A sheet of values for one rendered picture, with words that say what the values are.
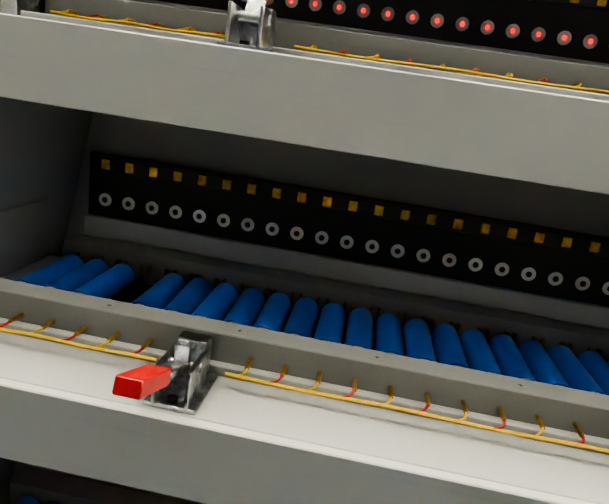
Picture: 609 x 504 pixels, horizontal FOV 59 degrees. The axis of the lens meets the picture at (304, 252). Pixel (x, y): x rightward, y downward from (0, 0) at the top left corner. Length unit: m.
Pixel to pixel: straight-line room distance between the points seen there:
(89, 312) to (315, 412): 0.15
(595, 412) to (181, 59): 0.30
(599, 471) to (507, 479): 0.06
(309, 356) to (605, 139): 0.19
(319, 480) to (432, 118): 0.19
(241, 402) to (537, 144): 0.21
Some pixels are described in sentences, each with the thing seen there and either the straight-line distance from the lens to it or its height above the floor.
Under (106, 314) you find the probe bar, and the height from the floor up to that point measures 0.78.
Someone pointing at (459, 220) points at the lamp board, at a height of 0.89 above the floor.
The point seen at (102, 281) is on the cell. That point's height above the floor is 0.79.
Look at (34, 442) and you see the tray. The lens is 0.33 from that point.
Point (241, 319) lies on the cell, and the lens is 0.35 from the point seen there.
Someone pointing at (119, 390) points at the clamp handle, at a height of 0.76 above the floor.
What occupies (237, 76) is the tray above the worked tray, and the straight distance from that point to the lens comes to 0.30.
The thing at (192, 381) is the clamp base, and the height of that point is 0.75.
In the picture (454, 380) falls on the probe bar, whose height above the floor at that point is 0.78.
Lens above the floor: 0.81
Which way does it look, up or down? 5 degrees up
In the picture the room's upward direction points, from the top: 11 degrees clockwise
